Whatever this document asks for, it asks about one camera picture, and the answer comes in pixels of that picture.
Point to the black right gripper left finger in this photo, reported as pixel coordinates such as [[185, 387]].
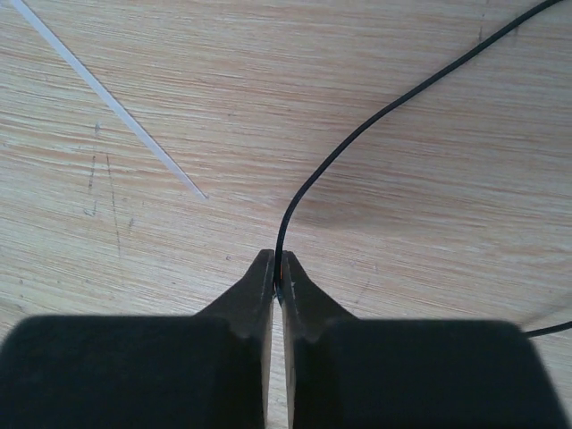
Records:
[[208, 370]]

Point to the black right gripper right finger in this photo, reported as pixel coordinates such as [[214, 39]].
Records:
[[347, 372]]

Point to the white zip tie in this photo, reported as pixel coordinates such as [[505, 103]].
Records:
[[100, 90]]

